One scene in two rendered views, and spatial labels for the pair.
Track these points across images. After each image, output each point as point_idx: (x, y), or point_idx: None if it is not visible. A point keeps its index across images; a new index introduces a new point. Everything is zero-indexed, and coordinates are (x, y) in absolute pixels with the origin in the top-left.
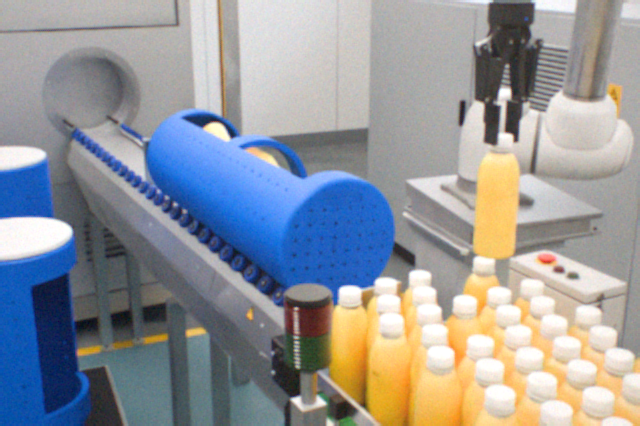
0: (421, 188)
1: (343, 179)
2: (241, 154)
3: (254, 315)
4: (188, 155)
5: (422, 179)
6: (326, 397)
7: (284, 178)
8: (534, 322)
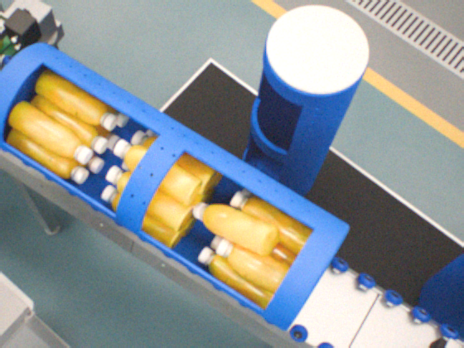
0: (2, 289)
1: (5, 65)
2: (145, 119)
3: None
4: (239, 160)
5: (10, 321)
6: (5, 41)
7: (65, 69)
8: None
